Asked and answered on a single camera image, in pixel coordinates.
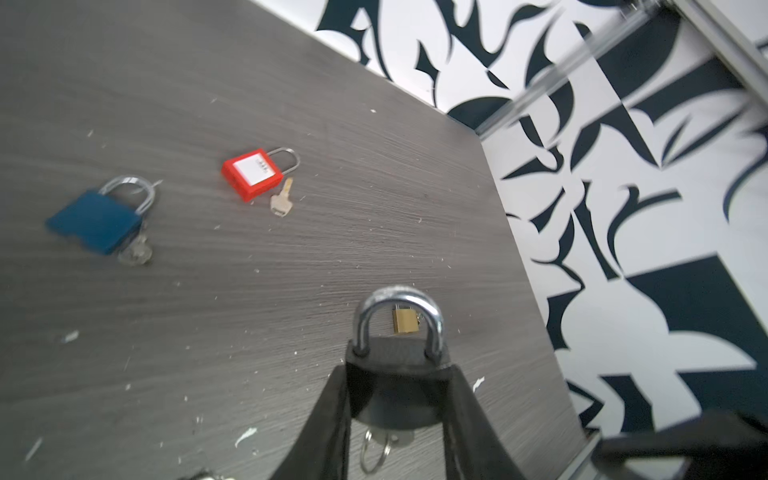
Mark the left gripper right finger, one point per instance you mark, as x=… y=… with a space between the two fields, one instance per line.
x=472 y=449

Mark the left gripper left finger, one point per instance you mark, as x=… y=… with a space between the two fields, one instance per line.
x=321 y=450

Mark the black padlock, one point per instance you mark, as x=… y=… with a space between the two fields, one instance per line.
x=396 y=384

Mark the red padlock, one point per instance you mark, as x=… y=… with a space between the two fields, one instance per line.
x=252 y=174

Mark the blue padlock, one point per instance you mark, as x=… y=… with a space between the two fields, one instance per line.
x=106 y=226

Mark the large brass padlock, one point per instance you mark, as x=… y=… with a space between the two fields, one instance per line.
x=406 y=320

